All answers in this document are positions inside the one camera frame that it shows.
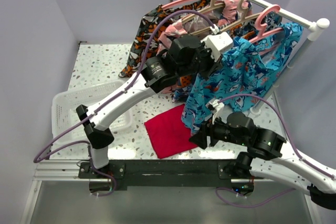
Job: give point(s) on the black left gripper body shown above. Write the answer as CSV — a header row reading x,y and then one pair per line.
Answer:
x,y
206,63

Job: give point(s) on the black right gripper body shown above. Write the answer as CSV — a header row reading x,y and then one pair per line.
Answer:
x,y
218,131

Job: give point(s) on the blue shark print shorts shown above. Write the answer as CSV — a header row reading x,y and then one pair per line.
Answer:
x,y
248,72

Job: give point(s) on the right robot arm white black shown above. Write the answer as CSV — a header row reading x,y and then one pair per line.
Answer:
x,y
269,156

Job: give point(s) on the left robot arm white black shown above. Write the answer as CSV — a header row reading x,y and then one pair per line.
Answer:
x,y
187,55

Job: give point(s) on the beige hanger front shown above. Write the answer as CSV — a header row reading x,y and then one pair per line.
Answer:
x,y
243,7

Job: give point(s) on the black orange camo shorts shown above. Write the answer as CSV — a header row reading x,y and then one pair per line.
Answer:
x,y
147,26

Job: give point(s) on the red folded cloth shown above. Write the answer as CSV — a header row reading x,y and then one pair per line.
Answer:
x,y
168,134

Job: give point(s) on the silver clothes rack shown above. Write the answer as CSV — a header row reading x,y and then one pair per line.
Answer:
x,y
315,29

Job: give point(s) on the white plastic basket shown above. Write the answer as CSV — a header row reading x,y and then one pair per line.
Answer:
x,y
64,115

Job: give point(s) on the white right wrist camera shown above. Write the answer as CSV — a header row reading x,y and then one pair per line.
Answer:
x,y
216,107

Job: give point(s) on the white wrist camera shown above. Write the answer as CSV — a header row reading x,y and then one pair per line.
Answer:
x,y
218,42
216,107

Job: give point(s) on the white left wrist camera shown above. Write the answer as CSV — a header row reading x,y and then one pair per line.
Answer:
x,y
218,42

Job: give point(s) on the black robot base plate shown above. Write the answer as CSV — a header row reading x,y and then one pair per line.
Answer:
x,y
174,173

